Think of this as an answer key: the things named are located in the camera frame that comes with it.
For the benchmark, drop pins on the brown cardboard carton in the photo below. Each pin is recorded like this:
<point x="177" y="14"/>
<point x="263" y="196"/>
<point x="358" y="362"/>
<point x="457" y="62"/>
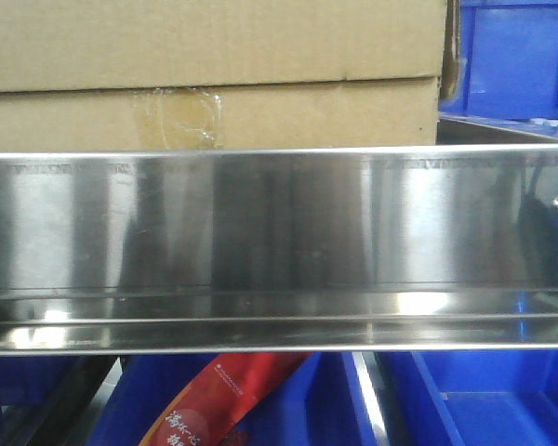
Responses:
<point x="171" y="75"/>

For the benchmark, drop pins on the steel divider lower shelf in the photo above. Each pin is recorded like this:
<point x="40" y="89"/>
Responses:
<point x="379" y="400"/>

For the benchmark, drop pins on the roller track shelf deck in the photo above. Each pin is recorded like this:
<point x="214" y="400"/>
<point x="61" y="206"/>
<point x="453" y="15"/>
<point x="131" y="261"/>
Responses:
<point x="474" y="130"/>

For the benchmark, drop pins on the blue bin lower middle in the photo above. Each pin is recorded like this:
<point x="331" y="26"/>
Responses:
<point x="322" y="403"/>

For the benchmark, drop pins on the blue bin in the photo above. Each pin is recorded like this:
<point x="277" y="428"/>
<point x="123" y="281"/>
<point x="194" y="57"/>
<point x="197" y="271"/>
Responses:
<point x="28" y="380"/>
<point x="322" y="403"/>
<point x="481" y="397"/>
<point x="508" y="65"/>

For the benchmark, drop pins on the red snack package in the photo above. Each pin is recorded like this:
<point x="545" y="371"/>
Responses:
<point x="220" y="396"/>

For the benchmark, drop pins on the blue bin lower right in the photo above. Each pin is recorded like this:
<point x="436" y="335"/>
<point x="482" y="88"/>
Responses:
<point x="481" y="397"/>

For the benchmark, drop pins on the blue bin upper right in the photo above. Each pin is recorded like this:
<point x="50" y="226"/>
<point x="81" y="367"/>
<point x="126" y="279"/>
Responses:
<point x="508" y="65"/>

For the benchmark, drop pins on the blue bin lower left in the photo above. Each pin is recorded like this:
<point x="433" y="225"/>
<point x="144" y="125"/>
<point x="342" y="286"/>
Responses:
<point x="28" y="380"/>

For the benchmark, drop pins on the stainless steel shelf front rail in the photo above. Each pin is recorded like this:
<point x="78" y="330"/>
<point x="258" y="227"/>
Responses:
<point x="445" y="247"/>

